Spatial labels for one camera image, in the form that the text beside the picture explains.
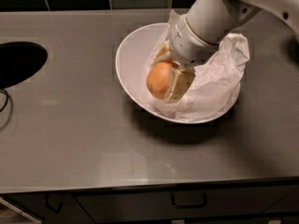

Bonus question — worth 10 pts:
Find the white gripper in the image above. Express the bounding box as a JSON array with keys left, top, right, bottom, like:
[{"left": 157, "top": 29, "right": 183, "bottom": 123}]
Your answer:
[{"left": 152, "top": 13, "right": 219, "bottom": 104}]

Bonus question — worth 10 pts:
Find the orange fruit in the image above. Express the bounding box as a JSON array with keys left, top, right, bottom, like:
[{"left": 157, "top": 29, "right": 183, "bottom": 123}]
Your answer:
[{"left": 146, "top": 61, "right": 178, "bottom": 99}]

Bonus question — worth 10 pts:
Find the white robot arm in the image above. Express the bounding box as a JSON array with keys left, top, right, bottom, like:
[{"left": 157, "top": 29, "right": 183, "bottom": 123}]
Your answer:
[{"left": 156, "top": 0, "right": 299, "bottom": 103}]

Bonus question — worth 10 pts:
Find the white bowl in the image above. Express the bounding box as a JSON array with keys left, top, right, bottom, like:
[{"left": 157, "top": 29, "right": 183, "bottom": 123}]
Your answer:
[{"left": 115, "top": 22, "right": 241, "bottom": 125}]

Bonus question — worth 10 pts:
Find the white crumpled paper towel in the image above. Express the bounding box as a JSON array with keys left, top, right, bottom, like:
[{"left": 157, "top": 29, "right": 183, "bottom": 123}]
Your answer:
[{"left": 147, "top": 23, "right": 249, "bottom": 124}]

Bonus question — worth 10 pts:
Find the black oval object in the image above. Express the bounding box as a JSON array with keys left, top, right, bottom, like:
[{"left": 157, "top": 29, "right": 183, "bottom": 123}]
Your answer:
[{"left": 0, "top": 41, "right": 48, "bottom": 89}]

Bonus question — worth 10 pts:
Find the black cable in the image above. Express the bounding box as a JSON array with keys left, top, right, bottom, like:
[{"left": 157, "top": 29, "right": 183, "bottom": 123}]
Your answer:
[{"left": 0, "top": 89, "right": 9, "bottom": 113}]

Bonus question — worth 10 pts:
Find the dark drawer front with handle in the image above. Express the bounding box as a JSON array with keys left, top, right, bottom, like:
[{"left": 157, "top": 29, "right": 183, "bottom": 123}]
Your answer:
[{"left": 75, "top": 186, "right": 295, "bottom": 223}]

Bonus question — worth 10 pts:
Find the dark cabinet door with handle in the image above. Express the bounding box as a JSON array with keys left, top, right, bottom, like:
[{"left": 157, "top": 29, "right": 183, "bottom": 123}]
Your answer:
[{"left": 4, "top": 193, "right": 94, "bottom": 224}]

